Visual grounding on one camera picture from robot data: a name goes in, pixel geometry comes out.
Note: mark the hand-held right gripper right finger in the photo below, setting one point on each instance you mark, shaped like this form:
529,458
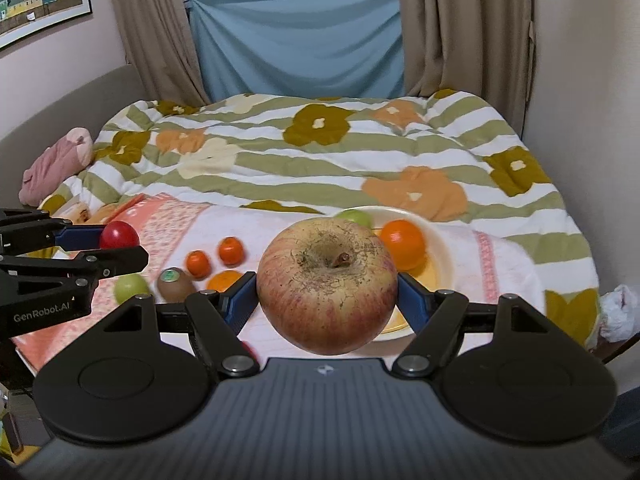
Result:
411,301

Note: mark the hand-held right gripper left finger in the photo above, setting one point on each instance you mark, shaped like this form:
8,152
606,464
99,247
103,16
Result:
243,296

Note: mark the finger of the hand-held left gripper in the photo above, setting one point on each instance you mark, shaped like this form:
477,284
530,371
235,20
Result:
115,259
80,235

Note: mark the small tangerine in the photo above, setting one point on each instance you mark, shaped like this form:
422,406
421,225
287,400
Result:
197,263
231,251
226,281

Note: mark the small red apple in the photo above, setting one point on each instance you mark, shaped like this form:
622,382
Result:
120,236

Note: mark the green apple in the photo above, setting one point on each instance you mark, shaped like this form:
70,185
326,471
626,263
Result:
131,288
356,217

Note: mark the cream round plate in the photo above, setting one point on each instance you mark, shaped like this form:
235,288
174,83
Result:
441,260

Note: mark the kiwi with green sticker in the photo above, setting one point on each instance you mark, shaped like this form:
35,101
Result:
175,285

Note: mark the large red-yellow apple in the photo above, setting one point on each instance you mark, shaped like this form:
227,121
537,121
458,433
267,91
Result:
327,287

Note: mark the snack packet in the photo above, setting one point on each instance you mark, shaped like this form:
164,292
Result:
82,212

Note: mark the large orange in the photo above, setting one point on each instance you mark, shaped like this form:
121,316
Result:
402,244

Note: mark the pink and white towel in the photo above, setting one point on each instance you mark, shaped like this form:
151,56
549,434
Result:
210,230

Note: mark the pink plush toy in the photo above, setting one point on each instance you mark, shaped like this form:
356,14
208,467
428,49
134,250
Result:
57,160

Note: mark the beige upholstered headboard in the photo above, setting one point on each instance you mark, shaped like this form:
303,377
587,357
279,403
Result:
60,105

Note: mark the striped floral quilt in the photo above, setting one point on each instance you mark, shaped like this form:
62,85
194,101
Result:
320,165

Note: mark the white plastic bag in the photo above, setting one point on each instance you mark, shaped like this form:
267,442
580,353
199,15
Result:
617,312

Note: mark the beige curtain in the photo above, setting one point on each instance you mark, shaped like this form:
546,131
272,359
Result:
150,25
465,25

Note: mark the blue hanging cloth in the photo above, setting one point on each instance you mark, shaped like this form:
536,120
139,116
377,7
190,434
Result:
300,40

